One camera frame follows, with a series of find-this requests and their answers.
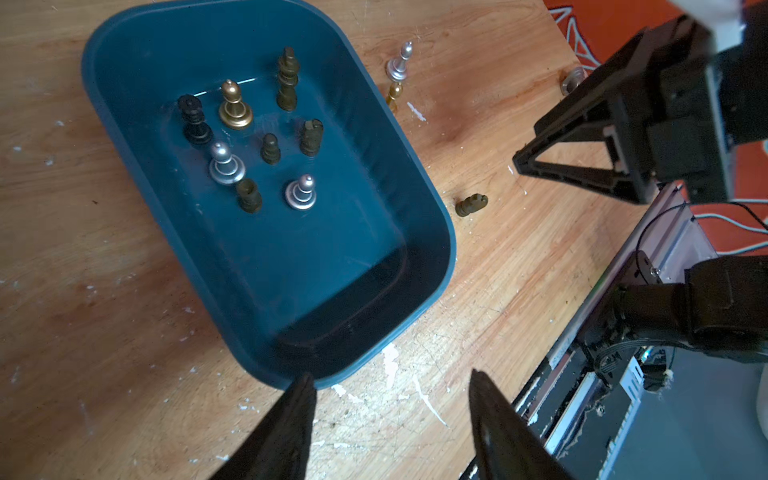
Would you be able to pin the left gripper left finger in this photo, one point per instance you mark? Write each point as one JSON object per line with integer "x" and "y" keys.
{"x": 279, "y": 447}

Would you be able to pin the teal plastic storage box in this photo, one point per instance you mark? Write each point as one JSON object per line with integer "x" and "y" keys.
{"x": 323, "y": 290}

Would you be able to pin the gold chess piece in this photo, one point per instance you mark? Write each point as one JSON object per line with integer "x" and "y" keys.
{"x": 394, "y": 91}
{"x": 233, "y": 111}

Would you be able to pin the silver chess piece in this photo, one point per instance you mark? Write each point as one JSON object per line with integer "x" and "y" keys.
{"x": 396, "y": 67}
{"x": 225, "y": 168}
{"x": 301, "y": 193}

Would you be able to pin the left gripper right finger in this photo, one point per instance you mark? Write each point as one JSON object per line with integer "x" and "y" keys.
{"x": 510, "y": 432}

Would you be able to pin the small metal object far right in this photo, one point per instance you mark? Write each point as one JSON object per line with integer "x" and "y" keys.
{"x": 572, "y": 79}

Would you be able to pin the dark chess piece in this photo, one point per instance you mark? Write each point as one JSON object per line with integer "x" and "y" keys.
{"x": 195, "y": 129}
{"x": 270, "y": 149}
{"x": 249, "y": 196}
{"x": 288, "y": 70}
{"x": 311, "y": 136}
{"x": 471, "y": 204}

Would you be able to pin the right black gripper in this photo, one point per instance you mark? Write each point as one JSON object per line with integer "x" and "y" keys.
{"x": 655, "y": 105}

